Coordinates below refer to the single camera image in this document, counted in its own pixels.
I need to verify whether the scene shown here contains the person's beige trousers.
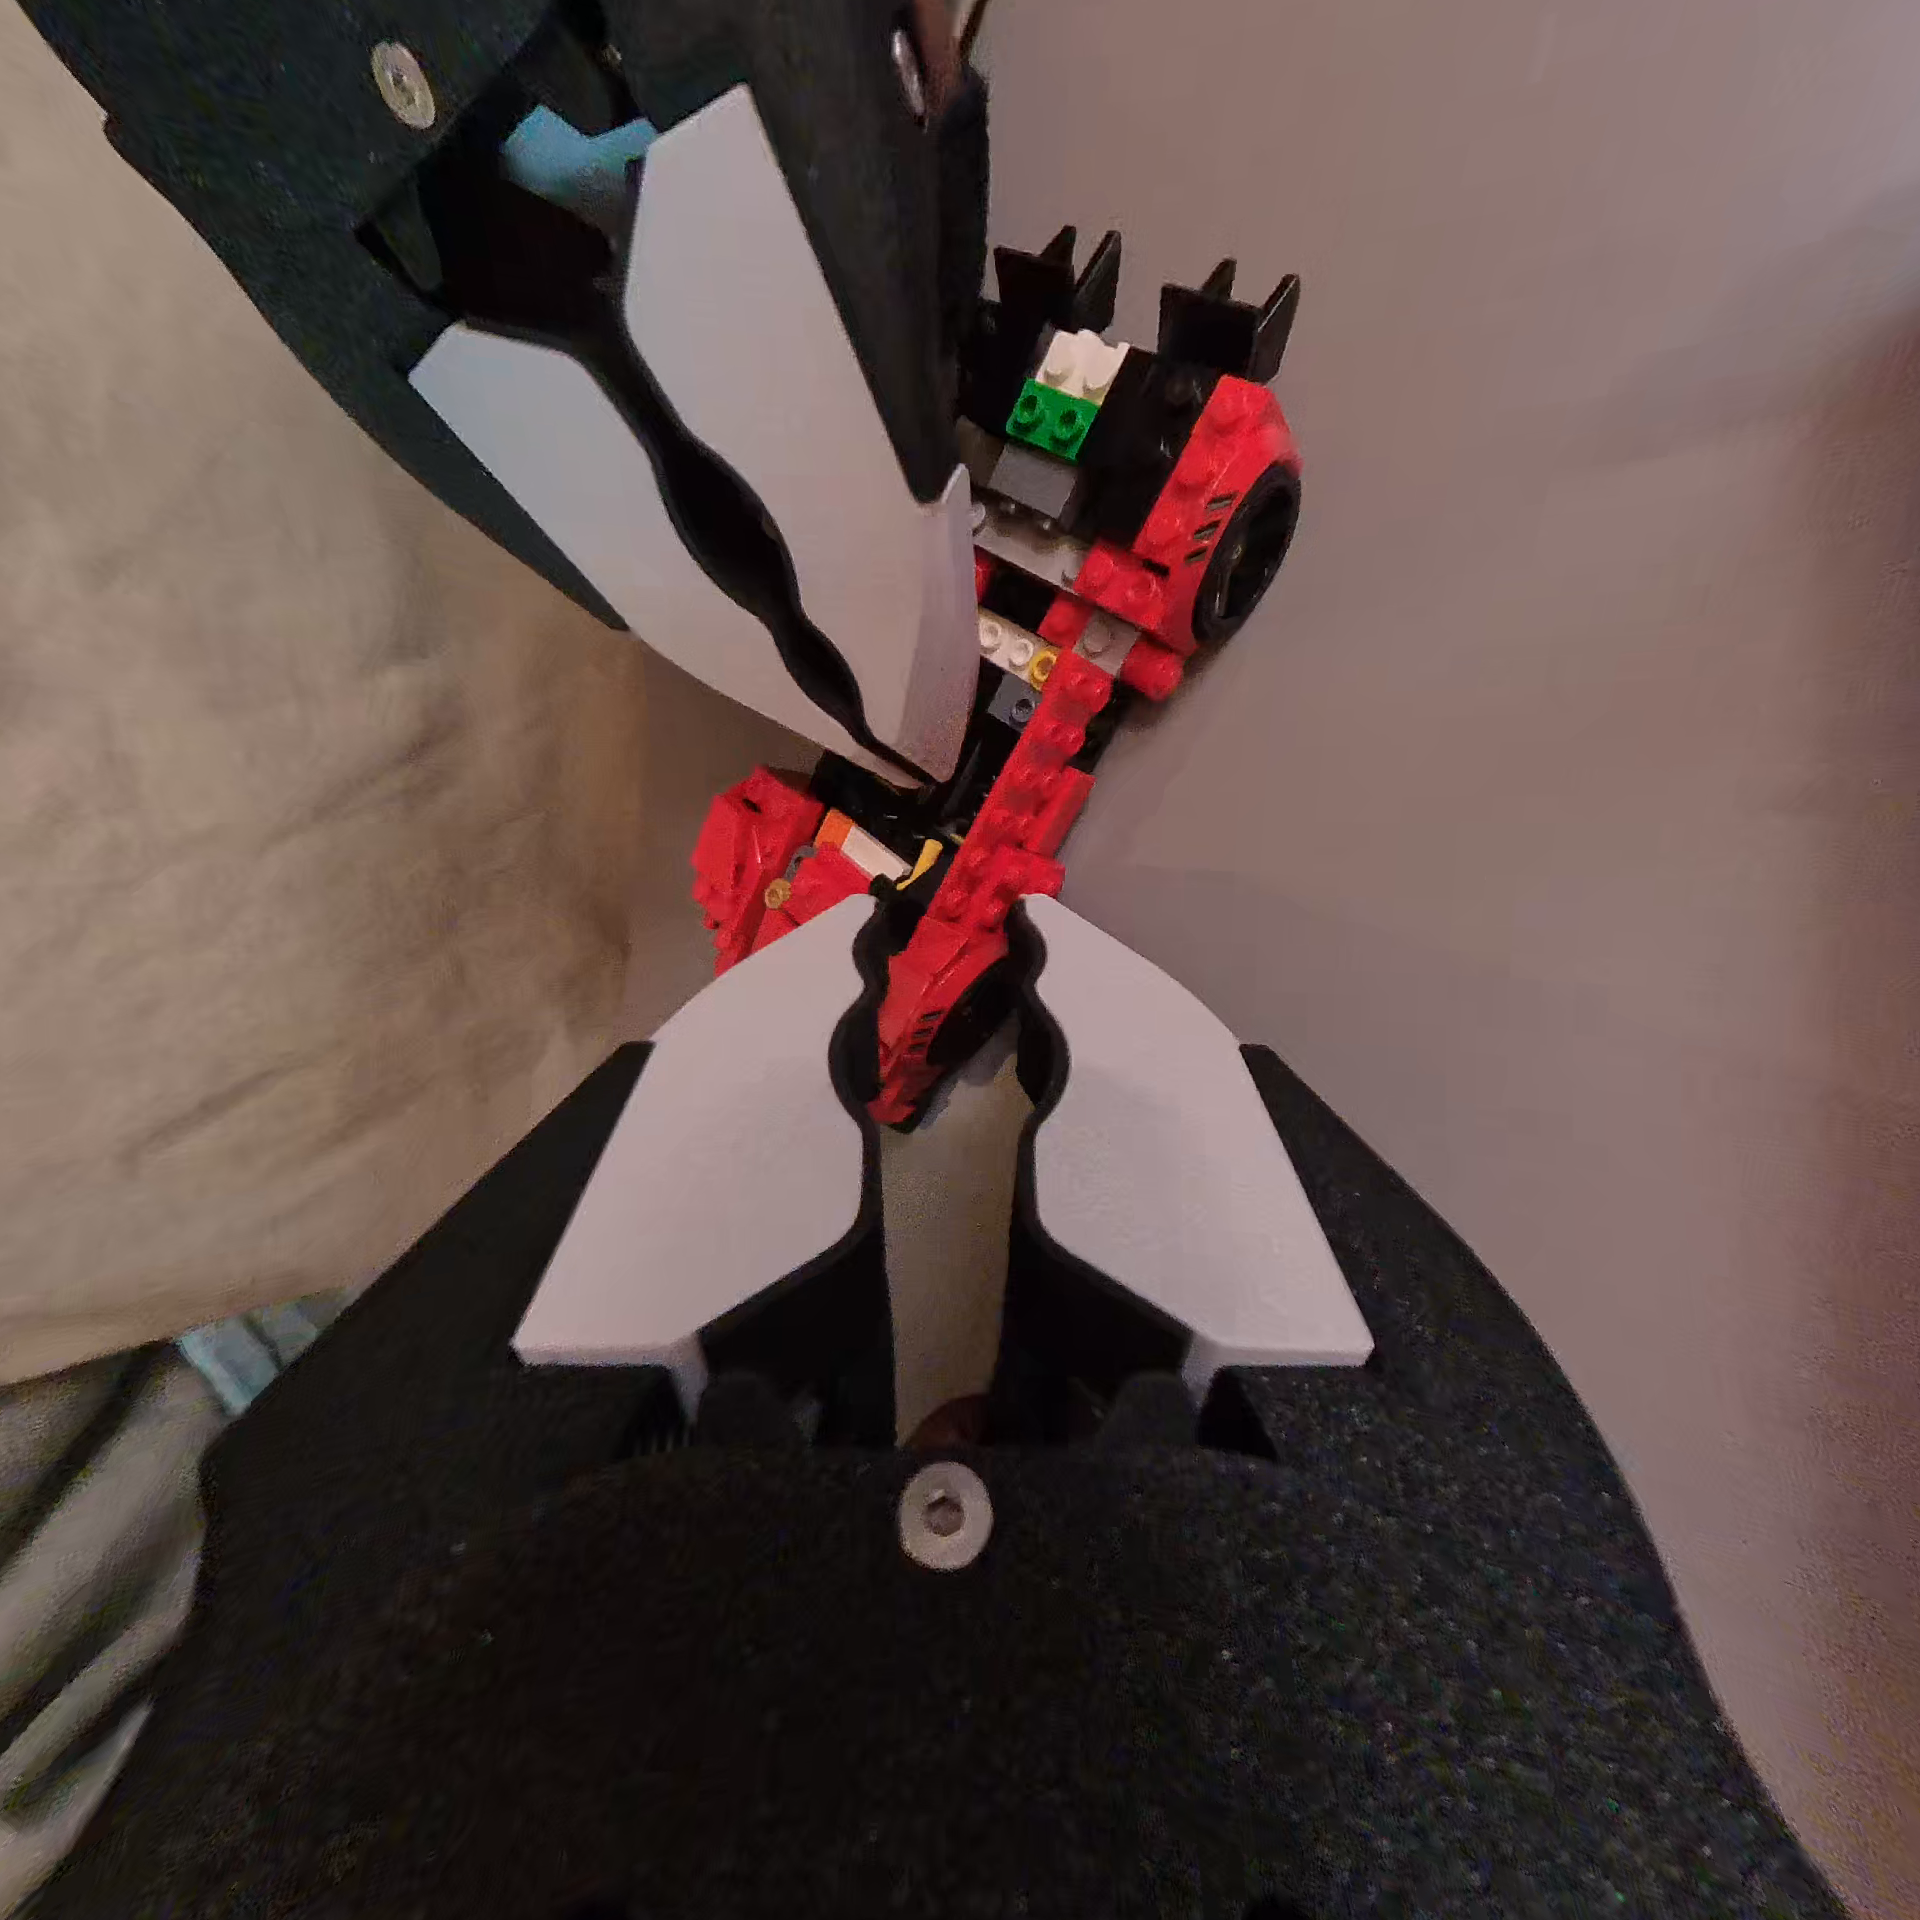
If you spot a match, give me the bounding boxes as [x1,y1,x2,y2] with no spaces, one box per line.
[0,0,708,1390]

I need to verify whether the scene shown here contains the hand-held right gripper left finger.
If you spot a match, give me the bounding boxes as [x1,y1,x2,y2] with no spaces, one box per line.
[510,893,883,1381]

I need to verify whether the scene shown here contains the red toy brick car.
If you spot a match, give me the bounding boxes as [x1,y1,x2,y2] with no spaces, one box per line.
[690,224,1308,1129]

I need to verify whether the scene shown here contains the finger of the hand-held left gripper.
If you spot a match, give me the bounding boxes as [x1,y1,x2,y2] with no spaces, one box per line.
[617,82,986,785]
[404,318,906,785]

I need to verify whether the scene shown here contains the grey desk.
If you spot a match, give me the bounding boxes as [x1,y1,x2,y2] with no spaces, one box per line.
[599,0,1920,1920]

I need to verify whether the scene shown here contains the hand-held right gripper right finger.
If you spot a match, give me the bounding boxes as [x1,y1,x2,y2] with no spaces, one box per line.
[1016,893,1377,1377]

